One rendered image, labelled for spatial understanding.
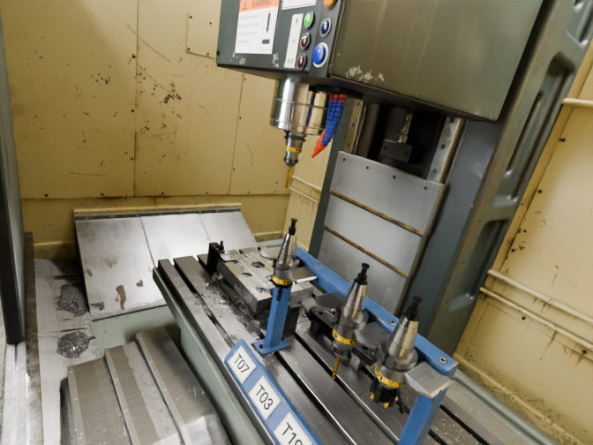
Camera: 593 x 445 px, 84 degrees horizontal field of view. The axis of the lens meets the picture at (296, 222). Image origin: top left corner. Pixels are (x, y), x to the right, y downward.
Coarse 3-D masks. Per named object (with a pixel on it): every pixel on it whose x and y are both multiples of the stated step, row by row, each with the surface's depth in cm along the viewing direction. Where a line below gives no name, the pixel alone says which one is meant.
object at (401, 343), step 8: (400, 320) 53; (408, 320) 52; (416, 320) 52; (400, 328) 53; (408, 328) 52; (416, 328) 52; (392, 336) 54; (400, 336) 53; (408, 336) 52; (392, 344) 54; (400, 344) 53; (408, 344) 52; (392, 352) 53; (400, 352) 53; (408, 352) 53
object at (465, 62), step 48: (240, 0) 72; (384, 0) 53; (432, 0) 60; (480, 0) 68; (528, 0) 78; (336, 48) 52; (384, 48) 57; (432, 48) 65; (480, 48) 74; (384, 96) 72; (432, 96) 71; (480, 96) 82
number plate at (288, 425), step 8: (288, 416) 70; (280, 424) 70; (288, 424) 70; (296, 424) 69; (280, 432) 70; (288, 432) 69; (296, 432) 68; (280, 440) 69; (288, 440) 68; (296, 440) 67; (304, 440) 66
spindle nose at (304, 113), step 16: (288, 80) 82; (288, 96) 83; (304, 96) 82; (320, 96) 83; (272, 112) 88; (288, 112) 84; (304, 112) 83; (320, 112) 85; (288, 128) 85; (304, 128) 85; (320, 128) 88
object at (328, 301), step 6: (324, 294) 69; (330, 294) 69; (336, 294) 70; (318, 300) 66; (324, 300) 66; (330, 300) 67; (336, 300) 67; (342, 300) 68; (324, 306) 65; (330, 306) 65; (330, 312) 64
